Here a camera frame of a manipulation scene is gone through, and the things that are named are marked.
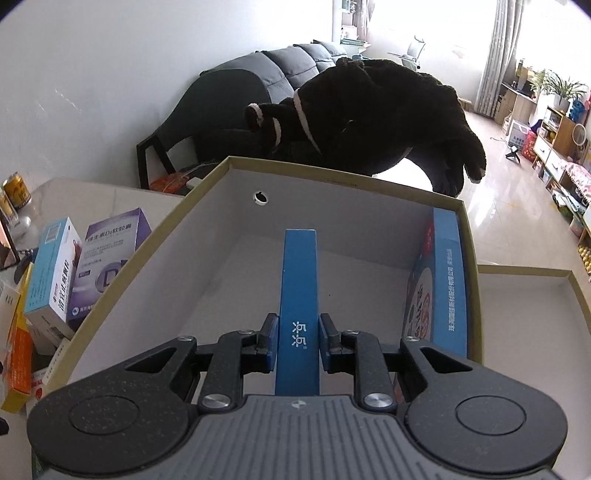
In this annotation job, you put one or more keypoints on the white strawberry print medicine box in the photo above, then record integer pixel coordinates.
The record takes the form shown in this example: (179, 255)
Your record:
(40, 388)

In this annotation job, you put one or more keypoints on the black chair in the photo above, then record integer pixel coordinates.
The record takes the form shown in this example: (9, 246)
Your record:
(221, 106)

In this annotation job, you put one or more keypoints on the white office chair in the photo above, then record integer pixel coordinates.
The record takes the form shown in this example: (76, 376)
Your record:
(413, 50)

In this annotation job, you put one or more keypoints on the pink cloth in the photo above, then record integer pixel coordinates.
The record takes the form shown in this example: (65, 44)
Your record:
(579, 177)

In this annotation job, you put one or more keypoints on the red packet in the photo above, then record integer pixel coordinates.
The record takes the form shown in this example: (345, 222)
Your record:
(171, 183)

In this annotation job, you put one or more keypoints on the wooden shelf cabinet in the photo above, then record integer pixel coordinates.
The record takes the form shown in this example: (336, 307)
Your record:
(554, 127)

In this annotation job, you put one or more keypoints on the wooden computer desk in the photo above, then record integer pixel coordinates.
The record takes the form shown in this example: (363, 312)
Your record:
(517, 97)

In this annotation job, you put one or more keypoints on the purple medicine box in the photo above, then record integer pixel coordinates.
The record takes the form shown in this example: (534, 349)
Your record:
(111, 277)

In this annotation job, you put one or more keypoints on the white marble desktop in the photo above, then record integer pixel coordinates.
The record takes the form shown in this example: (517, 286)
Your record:
(92, 198)

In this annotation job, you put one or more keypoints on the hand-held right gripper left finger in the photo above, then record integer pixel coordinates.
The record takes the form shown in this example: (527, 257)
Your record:
(272, 344)

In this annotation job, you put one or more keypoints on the red and white bag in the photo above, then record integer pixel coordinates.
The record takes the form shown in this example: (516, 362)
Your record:
(524, 136)

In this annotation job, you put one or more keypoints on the black fleece coat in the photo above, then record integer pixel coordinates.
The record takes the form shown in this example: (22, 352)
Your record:
(392, 115)

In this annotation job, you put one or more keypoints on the green potted plant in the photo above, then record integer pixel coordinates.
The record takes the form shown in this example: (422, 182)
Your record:
(561, 90)

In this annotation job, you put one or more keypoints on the tan cardboard box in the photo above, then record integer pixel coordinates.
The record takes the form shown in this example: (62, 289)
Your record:
(369, 217)

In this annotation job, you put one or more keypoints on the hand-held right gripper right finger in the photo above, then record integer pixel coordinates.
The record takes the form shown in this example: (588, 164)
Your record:
(324, 344)

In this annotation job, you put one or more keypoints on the small black tripod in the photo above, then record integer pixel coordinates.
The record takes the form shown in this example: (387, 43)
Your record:
(514, 154)

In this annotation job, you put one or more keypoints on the white drawer cabinet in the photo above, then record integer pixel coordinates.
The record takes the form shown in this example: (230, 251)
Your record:
(549, 159)

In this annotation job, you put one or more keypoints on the yellow drink can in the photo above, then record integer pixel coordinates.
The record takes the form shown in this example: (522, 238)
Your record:
(16, 191)

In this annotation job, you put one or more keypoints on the white bookshelf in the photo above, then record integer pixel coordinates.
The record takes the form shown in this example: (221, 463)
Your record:
(351, 23)

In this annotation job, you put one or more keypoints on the white and blue medicine box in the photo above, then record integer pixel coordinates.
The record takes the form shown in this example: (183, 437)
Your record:
(5, 304)

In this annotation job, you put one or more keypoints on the orange and yellow medicine box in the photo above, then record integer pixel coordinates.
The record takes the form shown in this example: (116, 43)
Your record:
(21, 350)

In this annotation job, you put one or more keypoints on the grey sofa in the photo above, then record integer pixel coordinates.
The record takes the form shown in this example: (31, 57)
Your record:
(300, 64)

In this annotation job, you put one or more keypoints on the light blue medicine box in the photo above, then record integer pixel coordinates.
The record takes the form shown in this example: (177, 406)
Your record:
(51, 277)

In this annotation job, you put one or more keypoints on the smartphone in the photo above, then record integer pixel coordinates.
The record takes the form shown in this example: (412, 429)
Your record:
(5, 244)

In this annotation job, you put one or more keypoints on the round black phone stand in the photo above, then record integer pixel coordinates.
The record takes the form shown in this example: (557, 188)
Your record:
(23, 267)

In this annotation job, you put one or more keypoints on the white charger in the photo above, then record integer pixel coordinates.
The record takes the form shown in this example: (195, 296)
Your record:
(194, 182)

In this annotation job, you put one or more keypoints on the tan cardboard box lid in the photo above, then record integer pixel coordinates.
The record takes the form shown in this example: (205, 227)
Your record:
(531, 323)

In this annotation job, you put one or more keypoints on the blue toy figure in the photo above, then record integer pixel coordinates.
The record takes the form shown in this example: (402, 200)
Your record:
(577, 108)

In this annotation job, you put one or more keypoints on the narrow blue box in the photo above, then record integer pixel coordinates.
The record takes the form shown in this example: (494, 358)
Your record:
(298, 286)

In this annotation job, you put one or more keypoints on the grey curtain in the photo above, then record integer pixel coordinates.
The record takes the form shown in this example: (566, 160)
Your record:
(496, 60)

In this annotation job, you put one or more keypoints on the wide blue box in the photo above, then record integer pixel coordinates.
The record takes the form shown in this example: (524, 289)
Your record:
(450, 277)

